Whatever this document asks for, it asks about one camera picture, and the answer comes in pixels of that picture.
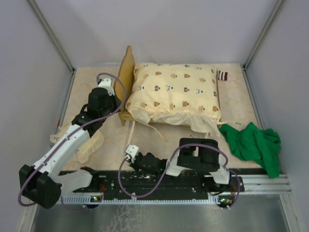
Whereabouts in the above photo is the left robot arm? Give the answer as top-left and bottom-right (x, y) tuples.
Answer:
(17, 87), (122, 209)

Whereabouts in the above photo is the green cloth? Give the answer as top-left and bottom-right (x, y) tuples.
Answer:
(219, 122), (281, 178)

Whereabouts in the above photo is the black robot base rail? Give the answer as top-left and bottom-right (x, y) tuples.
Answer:
(57, 169), (290, 208)

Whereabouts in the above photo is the aluminium frame post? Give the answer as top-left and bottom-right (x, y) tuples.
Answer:
(242, 0), (286, 71)
(26, 0), (75, 73)

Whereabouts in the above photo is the small cream animal pillow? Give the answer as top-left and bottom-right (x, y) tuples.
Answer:
(49, 121), (104, 164)

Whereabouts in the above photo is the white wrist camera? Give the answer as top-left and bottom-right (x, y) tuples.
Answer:
(98, 78), (115, 96)
(125, 144), (139, 163)

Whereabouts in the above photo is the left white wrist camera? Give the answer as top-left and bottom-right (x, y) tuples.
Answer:
(98, 78), (115, 96)

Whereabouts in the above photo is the brown striped sock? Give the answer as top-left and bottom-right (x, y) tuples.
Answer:
(217, 70), (228, 81)

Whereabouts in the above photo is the purple cable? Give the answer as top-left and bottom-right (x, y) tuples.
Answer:
(118, 144), (243, 211)
(17, 72), (128, 212)

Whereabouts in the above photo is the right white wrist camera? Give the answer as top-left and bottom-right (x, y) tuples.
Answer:
(125, 144), (139, 163)

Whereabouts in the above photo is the wooden pet bed frame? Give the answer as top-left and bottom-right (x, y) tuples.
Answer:
(113, 45), (224, 130)

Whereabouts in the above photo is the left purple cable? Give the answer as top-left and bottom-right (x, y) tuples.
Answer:
(17, 72), (128, 212)

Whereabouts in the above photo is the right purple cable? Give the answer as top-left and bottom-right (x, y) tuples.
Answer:
(118, 144), (243, 211)

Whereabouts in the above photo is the cream animal print cushion cover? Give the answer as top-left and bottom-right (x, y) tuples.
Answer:
(125, 62), (223, 148)

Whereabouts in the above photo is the right aluminium frame post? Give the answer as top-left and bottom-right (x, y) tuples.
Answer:
(242, 0), (286, 71)

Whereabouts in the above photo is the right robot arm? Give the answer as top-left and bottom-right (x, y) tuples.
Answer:
(125, 138), (233, 191)

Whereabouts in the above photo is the left aluminium frame post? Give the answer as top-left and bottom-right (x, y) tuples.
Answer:
(26, 0), (75, 73)

